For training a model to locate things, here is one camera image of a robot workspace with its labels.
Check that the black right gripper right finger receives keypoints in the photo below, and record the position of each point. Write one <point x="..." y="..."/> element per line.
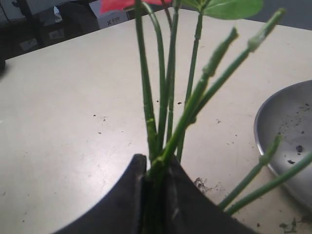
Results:
<point x="187" y="210"/>

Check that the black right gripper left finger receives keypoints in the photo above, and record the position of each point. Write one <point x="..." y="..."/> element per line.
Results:
<point x="121" y="210"/>

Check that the red artificial anthurium plant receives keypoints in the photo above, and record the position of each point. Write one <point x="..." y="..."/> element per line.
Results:
<point x="165" y="141"/>

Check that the round steel plate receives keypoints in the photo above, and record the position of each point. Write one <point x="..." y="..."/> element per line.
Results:
<point x="287" y="112"/>

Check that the white cardboard box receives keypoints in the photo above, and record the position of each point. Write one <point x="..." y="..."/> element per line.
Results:
<point x="110" y="18"/>

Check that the black stand pole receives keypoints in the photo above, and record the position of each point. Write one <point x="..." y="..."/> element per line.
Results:
<point x="25" y="10"/>

